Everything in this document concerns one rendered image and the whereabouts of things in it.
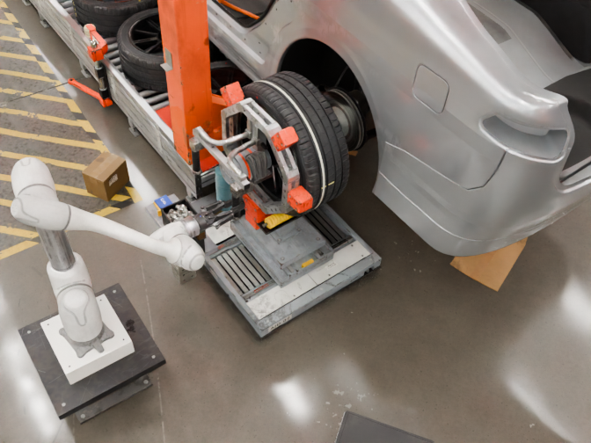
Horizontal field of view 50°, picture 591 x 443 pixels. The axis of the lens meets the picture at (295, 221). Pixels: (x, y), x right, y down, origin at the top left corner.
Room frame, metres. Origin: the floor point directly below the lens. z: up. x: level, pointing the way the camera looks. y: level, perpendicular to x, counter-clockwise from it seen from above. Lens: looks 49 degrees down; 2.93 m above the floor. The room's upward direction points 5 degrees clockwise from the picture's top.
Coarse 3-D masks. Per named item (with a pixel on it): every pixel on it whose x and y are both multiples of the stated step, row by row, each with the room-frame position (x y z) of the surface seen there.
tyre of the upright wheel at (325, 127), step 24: (288, 72) 2.41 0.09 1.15; (264, 96) 2.21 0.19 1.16; (288, 96) 2.21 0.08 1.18; (312, 96) 2.24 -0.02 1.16; (288, 120) 2.08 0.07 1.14; (312, 120) 2.11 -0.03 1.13; (336, 120) 2.16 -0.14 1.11; (240, 144) 2.35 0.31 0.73; (312, 144) 2.03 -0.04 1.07; (336, 144) 2.08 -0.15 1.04; (312, 168) 1.97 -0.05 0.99; (336, 168) 2.03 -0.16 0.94; (312, 192) 1.94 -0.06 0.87; (336, 192) 2.04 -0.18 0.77
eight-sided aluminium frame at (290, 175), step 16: (224, 112) 2.30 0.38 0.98; (256, 112) 2.18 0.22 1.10; (224, 128) 2.31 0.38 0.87; (272, 128) 2.05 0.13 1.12; (272, 144) 2.01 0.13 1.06; (288, 160) 1.99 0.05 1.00; (288, 176) 1.93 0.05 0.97; (256, 192) 2.17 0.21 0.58; (272, 208) 2.00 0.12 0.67; (288, 208) 1.93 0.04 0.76
